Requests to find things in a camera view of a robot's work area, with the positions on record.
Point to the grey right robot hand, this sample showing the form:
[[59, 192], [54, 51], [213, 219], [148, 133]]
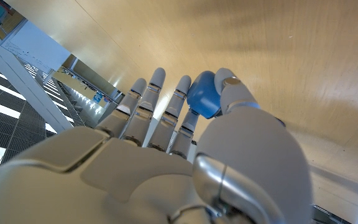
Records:
[[135, 174]]

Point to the blue bottle cap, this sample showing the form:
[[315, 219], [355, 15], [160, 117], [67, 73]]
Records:
[[202, 93]]

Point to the whiteboard on white stand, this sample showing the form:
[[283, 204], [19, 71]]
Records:
[[36, 49]]

